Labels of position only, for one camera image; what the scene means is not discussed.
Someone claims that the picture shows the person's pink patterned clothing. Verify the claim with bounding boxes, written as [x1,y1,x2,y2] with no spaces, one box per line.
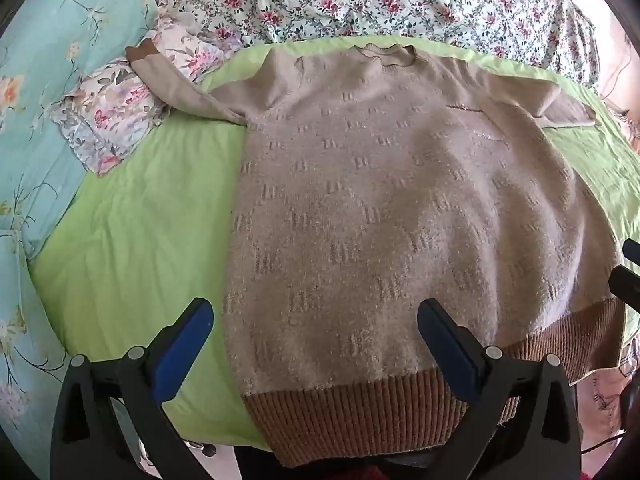
[575,327,640,457]

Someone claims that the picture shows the pastel floral pillow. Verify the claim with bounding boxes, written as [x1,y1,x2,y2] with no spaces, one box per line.
[50,17,247,179]

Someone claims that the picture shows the dark red cloth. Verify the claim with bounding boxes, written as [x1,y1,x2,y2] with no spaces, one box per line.
[336,464,393,480]

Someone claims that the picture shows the teal floral quilt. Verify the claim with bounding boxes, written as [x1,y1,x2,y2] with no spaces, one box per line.
[0,0,162,441]

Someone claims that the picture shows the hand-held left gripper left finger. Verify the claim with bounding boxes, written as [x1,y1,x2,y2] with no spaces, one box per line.
[50,297,216,480]

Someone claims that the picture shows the beige knit sweater brown trim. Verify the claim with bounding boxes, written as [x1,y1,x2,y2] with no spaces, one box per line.
[125,42,626,467]

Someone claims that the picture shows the light green bed sheet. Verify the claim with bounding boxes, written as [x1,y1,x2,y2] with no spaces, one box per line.
[30,35,640,451]

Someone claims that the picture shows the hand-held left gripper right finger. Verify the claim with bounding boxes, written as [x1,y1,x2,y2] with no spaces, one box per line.
[417,298,584,480]

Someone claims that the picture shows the black cable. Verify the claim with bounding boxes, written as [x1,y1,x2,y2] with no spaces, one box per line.
[581,430,628,452]

